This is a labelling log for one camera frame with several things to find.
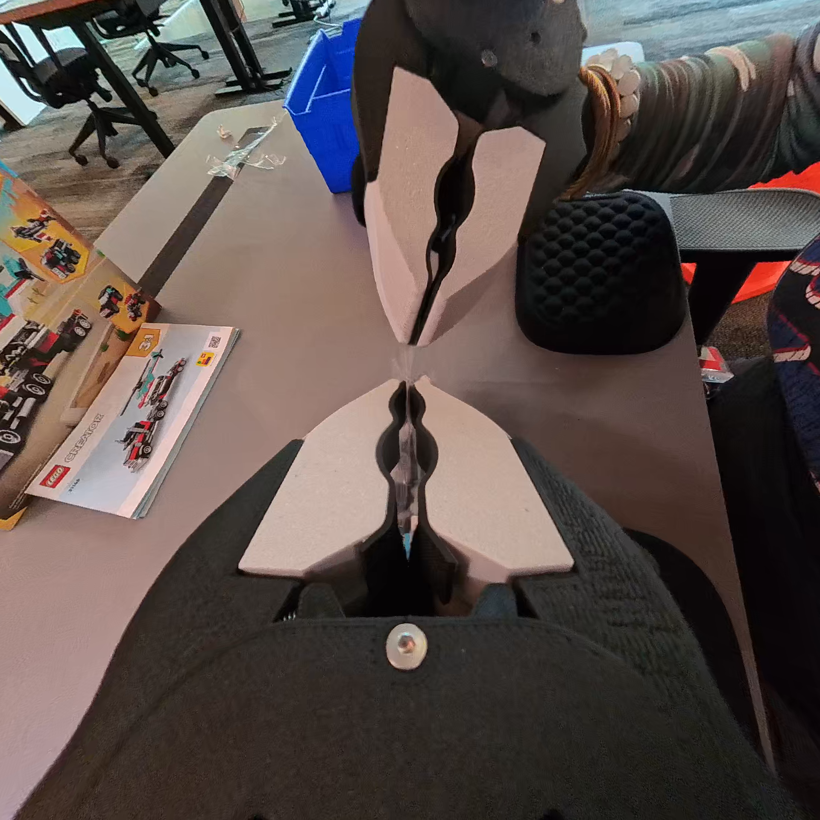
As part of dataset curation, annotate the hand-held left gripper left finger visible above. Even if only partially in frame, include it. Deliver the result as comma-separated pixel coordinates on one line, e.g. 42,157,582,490
238,378,411,577

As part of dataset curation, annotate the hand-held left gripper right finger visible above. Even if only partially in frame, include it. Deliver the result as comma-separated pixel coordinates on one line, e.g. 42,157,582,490
409,375,575,612

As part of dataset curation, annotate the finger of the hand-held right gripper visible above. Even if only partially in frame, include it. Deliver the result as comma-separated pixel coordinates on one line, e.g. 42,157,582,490
418,126,547,348
362,65,461,346

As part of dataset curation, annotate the clear bag of lego bricks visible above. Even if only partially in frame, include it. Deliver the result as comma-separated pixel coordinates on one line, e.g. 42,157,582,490
389,345,425,536

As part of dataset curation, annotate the blue plastic bin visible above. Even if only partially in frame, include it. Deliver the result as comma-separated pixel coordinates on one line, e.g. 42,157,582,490
284,18,365,194

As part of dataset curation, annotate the lego set box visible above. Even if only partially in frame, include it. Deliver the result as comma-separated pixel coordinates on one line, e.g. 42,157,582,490
0,160,162,533

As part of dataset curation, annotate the person's right forearm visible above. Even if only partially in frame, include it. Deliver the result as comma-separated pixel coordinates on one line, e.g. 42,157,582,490
612,24,820,194

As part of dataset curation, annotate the empty clear plastic bag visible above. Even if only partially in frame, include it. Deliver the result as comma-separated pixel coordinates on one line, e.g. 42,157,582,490
204,114,290,182

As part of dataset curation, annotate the lego instruction booklet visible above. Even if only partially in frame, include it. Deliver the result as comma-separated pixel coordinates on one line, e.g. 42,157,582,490
26,322,242,520

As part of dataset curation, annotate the black dimpled armrest pad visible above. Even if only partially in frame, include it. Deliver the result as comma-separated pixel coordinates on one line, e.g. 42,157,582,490
515,189,688,357

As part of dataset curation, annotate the grey armrest support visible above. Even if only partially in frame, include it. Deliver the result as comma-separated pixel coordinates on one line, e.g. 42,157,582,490
663,187,820,347

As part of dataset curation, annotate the red white packet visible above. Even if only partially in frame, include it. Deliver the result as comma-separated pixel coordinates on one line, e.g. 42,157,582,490
697,345,732,387

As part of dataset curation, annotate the black office chair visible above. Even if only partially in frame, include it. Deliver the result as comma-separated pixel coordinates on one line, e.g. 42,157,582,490
0,29,158,169
90,0,210,98

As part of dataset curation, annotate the dark printed sweater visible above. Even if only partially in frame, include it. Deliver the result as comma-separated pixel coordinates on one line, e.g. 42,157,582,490
767,234,820,494

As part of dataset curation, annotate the wooden desk with black legs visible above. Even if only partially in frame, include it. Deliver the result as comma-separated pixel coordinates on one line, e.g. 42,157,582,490
0,0,177,160

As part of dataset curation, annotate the gold bracelet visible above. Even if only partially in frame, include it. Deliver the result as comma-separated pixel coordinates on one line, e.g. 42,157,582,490
562,64,624,201

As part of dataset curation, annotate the white bead bracelet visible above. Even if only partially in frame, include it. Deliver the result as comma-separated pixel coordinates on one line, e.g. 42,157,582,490
584,47,643,123

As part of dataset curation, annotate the black desk leg frame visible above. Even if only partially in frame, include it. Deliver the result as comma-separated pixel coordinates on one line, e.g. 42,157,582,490
199,0,293,98

